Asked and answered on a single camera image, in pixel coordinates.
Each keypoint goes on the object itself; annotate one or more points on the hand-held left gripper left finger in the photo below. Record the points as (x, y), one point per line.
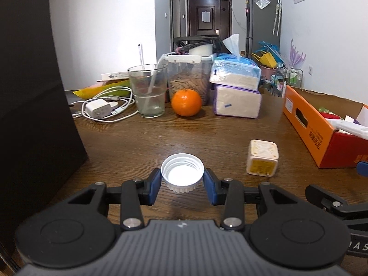
(153, 187)

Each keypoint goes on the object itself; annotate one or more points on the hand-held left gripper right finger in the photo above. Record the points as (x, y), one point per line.
(211, 187)

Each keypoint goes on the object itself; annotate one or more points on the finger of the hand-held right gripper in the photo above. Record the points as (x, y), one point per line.
(362, 169)
(330, 202)

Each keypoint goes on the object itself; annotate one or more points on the wide white bottle cap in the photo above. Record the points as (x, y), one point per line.
(182, 175)

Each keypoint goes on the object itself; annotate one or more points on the white red lint brush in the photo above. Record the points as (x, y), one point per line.
(350, 128)

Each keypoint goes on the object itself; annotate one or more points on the red cardboard box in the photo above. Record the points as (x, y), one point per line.
(313, 138)

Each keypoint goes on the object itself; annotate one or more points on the green spray bottle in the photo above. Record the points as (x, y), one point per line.
(325, 109)

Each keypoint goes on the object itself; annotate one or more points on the cream charger plug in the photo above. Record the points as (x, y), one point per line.
(263, 158)

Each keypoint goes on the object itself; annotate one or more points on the orange fruit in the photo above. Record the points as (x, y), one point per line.
(187, 103)

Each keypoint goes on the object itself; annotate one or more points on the purple tissue pack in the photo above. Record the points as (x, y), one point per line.
(237, 103)

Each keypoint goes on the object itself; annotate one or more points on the clear drinking glass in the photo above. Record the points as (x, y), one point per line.
(148, 97)

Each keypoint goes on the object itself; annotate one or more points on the white power adapter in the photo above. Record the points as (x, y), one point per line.
(98, 109)

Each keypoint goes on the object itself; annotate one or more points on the white straw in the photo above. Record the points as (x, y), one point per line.
(153, 83)

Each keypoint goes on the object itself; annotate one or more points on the clear food storage container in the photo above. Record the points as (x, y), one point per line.
(189, 80)

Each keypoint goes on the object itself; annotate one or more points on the yellow packet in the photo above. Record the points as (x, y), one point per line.
(97, 90)

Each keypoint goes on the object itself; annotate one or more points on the blue tissue pack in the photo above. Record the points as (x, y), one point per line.
(234, 74)

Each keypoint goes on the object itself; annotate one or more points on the metal rack with bottles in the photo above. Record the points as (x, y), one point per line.
(287, 80)

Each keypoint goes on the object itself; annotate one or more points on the flat white box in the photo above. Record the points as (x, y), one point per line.
(115, 76)

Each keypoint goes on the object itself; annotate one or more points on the pink bucket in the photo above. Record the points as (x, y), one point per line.
(268, 72)

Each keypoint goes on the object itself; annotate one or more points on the thin clear rod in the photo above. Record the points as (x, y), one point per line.
(141, 57)

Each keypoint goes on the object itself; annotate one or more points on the yellow watering can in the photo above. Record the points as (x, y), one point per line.
(266, 59)

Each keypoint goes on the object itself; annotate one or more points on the black paper bag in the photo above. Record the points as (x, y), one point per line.
(28, 120)

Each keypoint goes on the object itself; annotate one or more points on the blue plastic toy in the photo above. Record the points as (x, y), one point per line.
(268, 47)

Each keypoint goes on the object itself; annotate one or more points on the grey refrigerator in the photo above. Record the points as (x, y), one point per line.
(261, 26)

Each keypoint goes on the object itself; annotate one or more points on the dark brown entrance door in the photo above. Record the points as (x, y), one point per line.
(208, 17)

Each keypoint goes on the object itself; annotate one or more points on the hanging folded umbrella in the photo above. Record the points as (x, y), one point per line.
(277, 15)

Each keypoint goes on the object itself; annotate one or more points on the side room door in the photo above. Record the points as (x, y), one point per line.
(174, 11)

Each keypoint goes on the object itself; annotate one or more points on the paper sheet on refrigerator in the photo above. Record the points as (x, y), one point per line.
(262, 3)

